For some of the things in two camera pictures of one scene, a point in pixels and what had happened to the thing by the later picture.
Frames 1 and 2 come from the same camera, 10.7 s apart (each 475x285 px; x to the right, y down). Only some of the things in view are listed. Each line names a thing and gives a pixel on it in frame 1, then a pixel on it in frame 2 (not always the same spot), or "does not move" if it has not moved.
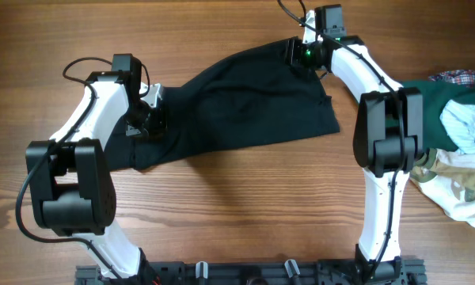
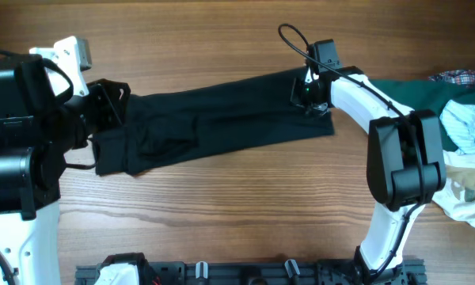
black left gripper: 159,129 → 107,94
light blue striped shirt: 468,127 does not move
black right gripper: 292,49 → 296,99
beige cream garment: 458,181 does not move
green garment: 435,96 does not move
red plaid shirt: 472,77 does not move
